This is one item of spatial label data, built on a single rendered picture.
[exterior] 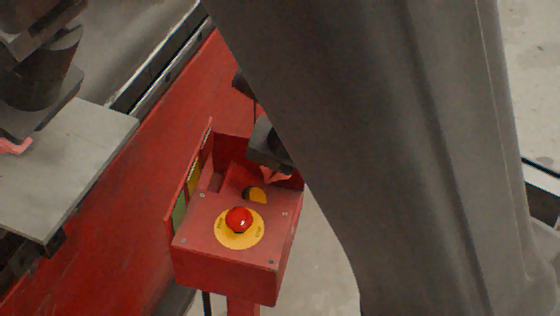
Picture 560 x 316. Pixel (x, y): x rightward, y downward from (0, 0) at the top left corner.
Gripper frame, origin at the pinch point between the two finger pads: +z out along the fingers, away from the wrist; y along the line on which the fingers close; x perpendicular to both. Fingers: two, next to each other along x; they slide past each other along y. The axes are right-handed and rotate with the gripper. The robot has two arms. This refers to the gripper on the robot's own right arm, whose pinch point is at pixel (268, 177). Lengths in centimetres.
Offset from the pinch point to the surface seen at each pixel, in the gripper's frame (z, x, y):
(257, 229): -0.2, 9.6, -0.8
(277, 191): 7.2, -3.3, -2.9
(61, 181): -16.5, 22.9, 22.3
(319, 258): 73, -34, -29
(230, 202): 1.3, 6.0, 4.1
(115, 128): -17.1, 14.3, 20.1
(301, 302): 74, -19, -27
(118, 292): 37.0, 10.5, 16.6
